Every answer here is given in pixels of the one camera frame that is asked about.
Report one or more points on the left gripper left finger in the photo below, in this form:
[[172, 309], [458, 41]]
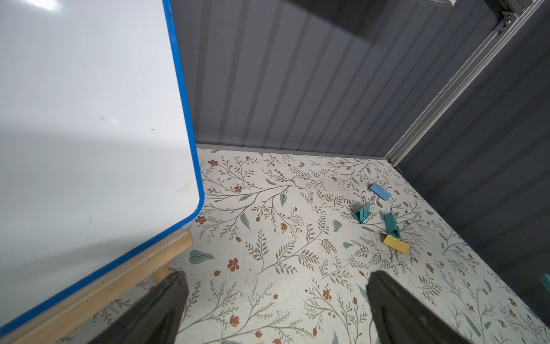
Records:
[[153, 319]]

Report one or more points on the blue binder clip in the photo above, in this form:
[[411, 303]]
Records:
[[379, 191]]

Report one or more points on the teal binder clip large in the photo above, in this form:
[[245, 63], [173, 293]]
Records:
[[399, 230]]

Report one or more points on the whiteboard with blue frame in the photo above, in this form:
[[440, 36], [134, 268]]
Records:
[[98, 155]]

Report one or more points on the teal binder clip upper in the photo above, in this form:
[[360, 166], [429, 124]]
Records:
[[359, 207]]

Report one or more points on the yellow binder clip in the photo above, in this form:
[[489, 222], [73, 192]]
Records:
[[394, 243]]

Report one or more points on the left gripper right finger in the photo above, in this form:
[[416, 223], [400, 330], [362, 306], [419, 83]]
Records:
[[399, 317]]

